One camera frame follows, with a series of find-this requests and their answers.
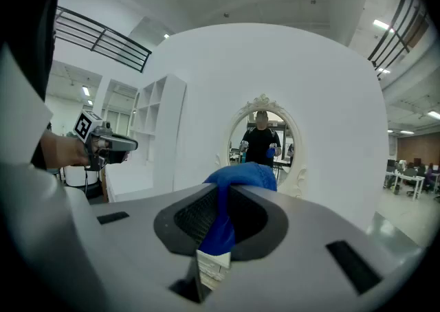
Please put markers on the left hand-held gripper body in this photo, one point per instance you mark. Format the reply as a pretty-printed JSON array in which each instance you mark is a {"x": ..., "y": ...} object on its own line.
[{"x": 86, "y": 125}]

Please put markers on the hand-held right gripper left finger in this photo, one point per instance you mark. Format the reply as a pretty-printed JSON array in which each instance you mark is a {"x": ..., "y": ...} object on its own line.
[{"x": 137, "y": 242}]

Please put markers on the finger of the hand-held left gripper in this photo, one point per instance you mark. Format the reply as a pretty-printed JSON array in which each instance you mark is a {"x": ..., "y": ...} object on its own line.
[{"x": 123, "y": 143}]

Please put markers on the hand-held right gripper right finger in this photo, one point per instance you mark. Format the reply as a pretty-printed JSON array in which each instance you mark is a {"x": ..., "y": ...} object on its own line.
[{"x": 302, "y": 252}]

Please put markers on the blue cloth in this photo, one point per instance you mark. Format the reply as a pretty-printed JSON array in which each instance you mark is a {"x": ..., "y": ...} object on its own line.
[{"x": 247, "y": 175}]

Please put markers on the person's left forearm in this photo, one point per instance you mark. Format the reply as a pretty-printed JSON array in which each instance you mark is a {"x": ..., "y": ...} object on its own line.
[{"x": 53, "y": 149}]

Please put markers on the person's left hand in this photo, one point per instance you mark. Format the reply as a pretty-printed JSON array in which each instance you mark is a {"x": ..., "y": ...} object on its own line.
[{"x": 76, "y": 154}]

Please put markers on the ceiling light panel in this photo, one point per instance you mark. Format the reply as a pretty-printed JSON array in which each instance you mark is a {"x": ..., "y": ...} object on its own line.
[
  {"x": 86, "y": 91},
  {"x": 383, "y": 25},
  {"x": 434, "y": 114}
]

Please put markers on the white robot with black top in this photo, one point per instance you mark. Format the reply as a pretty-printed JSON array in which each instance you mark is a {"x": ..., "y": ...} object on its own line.
[{"x": 74, "y": 176}]

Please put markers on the white shelving unit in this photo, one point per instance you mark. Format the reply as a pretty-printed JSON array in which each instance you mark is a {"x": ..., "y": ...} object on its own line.
[{"x": 172, "y": 114}]

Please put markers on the black metal railing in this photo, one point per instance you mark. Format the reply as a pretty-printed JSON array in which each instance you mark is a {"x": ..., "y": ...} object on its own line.
[
  {"x": 398, "y": 22},
  {"x": 103, "y": 37}
]

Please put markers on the white office desk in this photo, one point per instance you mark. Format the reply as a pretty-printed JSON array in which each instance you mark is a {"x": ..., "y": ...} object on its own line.
[{"x": 402, "y": 178}]

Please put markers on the person's black shirt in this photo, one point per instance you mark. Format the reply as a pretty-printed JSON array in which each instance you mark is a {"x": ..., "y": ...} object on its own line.
[{"x": 31, "y": 11}]

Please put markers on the ornate white oval mirror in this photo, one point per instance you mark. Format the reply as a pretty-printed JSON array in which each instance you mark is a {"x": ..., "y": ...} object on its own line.
[{"x": 263, "y": 101}]

